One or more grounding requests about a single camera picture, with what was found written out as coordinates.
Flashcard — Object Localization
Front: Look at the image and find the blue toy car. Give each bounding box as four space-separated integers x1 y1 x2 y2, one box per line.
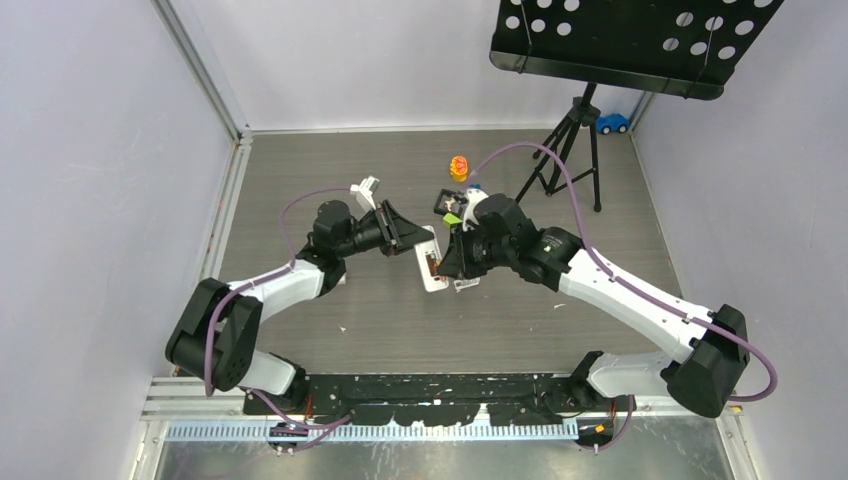
595 114 630 135

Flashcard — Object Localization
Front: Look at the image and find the black perforated music stand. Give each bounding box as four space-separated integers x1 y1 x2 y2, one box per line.
489 0 781 196

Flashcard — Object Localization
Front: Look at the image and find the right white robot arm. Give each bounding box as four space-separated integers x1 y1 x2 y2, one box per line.
434 189 750 418

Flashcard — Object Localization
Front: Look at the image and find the purple cable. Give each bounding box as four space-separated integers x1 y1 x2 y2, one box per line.
202 186 359 453
468 140 779 404

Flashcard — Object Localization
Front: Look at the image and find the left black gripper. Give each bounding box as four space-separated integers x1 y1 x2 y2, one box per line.
337 201 433 259

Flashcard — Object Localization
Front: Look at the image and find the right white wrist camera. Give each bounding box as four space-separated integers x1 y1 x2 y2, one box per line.
462 188 489 231

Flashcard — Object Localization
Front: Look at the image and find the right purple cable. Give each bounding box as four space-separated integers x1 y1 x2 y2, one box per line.
468 140 779 404

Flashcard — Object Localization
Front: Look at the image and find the orange yellow toy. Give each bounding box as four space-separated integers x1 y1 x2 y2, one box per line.
449 155 470 183

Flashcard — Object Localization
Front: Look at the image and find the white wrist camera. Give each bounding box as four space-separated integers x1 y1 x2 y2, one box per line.
349 176 380 212
462 188 489 231

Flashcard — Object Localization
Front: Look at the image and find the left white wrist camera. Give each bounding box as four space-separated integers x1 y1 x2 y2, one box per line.
349 176 380 212

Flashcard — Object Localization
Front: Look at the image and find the green block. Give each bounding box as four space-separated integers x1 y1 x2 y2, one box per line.
442 213 463 229

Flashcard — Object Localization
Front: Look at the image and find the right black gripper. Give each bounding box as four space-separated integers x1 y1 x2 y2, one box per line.
439 220 515 279

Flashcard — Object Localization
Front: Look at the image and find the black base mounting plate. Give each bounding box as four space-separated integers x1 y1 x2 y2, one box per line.
243 373 635 449

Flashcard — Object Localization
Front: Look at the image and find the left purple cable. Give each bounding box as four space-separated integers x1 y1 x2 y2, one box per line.
202 186 359 453

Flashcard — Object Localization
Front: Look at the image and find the white battery cover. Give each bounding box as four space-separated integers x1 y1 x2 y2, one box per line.
453 278 480 292

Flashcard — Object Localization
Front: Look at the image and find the black square frame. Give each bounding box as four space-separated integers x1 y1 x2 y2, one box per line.
433 189 468 218

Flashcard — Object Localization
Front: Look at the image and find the white remote control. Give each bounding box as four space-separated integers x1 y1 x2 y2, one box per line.
414 225 449 293

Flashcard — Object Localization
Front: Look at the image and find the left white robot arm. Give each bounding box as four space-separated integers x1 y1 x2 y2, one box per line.
164 200 435 414

